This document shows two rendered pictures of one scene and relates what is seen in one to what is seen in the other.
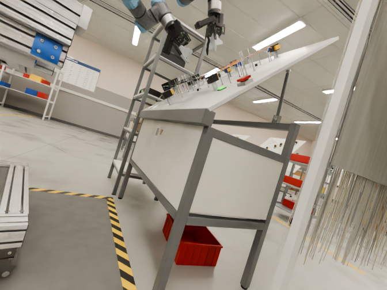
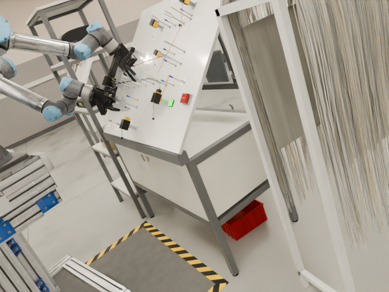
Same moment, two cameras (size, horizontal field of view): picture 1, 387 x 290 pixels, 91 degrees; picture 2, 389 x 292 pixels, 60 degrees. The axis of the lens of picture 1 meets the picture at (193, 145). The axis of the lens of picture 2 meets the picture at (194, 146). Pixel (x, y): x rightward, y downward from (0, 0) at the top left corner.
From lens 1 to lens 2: 1.09 m
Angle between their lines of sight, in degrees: 21
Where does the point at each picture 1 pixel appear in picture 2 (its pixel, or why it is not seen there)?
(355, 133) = (281, 119)
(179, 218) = (214, 226)
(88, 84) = not seen: outside the picture
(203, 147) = (195, 177)
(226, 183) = (228, 179)
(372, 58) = (260, 69)
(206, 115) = (181, 159)
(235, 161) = (224, 161)
